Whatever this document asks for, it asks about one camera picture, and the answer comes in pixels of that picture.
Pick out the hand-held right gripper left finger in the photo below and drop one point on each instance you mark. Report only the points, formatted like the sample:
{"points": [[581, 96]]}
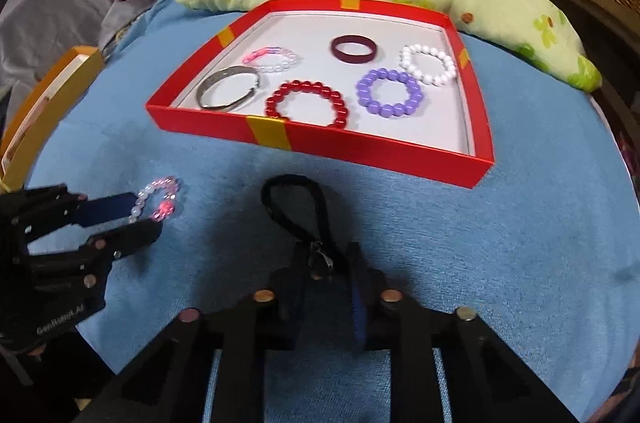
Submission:
{"points": [[287, 298]]}

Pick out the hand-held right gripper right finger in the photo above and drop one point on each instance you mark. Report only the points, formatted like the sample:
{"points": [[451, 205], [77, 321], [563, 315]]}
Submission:
{"points": [[360, 303]]}

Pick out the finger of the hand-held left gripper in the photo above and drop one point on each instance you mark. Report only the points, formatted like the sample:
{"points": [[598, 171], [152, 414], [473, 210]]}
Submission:
{"points": [[135, 235], [110, 208]]}

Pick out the silver bangle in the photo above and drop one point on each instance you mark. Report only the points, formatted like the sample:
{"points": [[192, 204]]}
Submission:
{"points": [[215, 104]]}

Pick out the red gift box tray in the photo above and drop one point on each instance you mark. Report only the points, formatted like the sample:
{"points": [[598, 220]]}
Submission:
{"points": [[375, 153]]}

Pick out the dark red bangle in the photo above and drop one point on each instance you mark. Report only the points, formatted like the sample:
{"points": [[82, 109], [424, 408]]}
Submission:
{"points": [[350, 59]]}

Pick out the yellow box lid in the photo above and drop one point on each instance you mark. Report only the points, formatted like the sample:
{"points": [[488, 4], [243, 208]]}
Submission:
{"points": [[55, 103]]}

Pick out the grey cloth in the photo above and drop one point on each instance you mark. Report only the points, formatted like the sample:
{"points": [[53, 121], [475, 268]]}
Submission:
{"points": [[50, 23]]}

